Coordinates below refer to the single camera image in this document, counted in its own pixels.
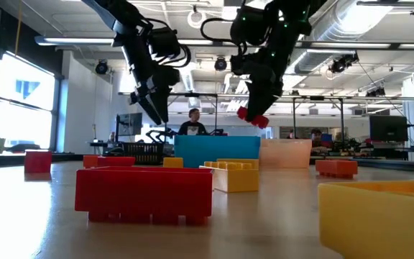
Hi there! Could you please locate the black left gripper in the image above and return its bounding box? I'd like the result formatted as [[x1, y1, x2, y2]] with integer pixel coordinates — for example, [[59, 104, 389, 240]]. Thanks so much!
[[119, 30, 181, 127]]

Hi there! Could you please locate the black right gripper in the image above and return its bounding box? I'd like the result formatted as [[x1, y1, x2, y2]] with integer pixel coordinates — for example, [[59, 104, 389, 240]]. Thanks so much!
[[230, 46, 285, 123]]

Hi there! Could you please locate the small red toy brick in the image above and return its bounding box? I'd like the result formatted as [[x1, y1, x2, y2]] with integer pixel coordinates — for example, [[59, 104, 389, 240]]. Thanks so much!
[[24, 150, 53, 174], [236, 106, 270, 130]]

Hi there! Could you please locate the red two-by-four toy brick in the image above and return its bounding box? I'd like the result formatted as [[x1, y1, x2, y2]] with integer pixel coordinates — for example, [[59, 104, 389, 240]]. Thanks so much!
[[74, 166, 213, 227], [97, 155, 137, 168]]

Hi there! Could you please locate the yellow two-by-four toy brick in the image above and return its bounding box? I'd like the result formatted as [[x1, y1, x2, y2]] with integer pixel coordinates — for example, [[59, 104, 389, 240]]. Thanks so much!
[[198, 158, 260, 194]]

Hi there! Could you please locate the orange toy brick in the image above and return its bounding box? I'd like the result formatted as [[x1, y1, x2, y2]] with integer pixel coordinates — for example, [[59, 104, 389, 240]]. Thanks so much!
[[315, 159, 359, 180]]

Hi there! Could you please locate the yellow-orange two-by-four toy brick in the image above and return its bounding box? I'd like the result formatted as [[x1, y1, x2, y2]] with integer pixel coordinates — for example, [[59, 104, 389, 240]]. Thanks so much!
[[317, 180, 414, 259]]

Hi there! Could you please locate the black computer monitor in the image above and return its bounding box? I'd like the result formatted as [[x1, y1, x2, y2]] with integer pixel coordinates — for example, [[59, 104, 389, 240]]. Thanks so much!
[[115, 112, 144, 143], [369, 114, 409, 142]]

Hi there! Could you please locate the black mesh basket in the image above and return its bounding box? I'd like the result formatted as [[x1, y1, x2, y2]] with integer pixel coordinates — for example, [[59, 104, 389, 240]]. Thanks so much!
[[120, 142, 165, 165]]

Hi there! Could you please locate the small yellow toy brick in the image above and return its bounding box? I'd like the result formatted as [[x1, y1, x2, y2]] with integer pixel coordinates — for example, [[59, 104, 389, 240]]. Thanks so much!
[[162, 157, 184, 169]]

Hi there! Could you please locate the orange translucent plastic bin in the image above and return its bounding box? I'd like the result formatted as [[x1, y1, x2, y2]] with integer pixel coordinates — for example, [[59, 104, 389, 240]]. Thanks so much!
[[259, 139, 313, 170]]

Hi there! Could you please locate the blue plastic bin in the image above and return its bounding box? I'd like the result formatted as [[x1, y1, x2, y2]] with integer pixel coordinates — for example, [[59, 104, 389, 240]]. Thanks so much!
[[173, 135, 262, 169]]

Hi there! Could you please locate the black overhead light bar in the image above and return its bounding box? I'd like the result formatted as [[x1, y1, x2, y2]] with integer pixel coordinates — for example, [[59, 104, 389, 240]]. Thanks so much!
[[34, 35, 414, 50]]

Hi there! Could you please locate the black background rig frame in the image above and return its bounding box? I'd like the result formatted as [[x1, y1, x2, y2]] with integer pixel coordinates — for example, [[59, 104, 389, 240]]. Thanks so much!
[[292, 95, 345, 152], [163, 91, 219, 137]]

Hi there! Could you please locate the black ceiling-mounted camera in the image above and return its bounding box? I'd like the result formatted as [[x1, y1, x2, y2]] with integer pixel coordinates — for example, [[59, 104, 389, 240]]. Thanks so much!
[[95, 59, 109, 76], [213, 56, 229, 72], [328, 52, 360, 75]]

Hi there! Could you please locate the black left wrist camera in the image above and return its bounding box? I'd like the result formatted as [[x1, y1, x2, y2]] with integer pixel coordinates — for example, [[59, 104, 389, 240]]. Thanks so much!
[[148, 25, 182, 60]]

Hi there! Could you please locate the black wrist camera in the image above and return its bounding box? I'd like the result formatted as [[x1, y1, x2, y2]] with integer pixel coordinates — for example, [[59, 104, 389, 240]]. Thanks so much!
[[229, 5, 267, 47], [148, 25, 182, 60]]

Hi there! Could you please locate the silver ventilation duct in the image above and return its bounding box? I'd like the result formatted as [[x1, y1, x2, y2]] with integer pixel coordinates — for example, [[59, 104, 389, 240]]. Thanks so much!
[[293, 0, 400, 75]]

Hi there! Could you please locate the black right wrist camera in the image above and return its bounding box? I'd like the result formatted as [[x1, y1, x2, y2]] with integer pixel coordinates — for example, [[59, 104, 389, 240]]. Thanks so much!
[[229, 5, 267, 47]]

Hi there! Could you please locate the white coiled cable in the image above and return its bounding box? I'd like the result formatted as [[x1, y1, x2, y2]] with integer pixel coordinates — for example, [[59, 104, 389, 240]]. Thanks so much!
[[186, 9, 208, 29]]

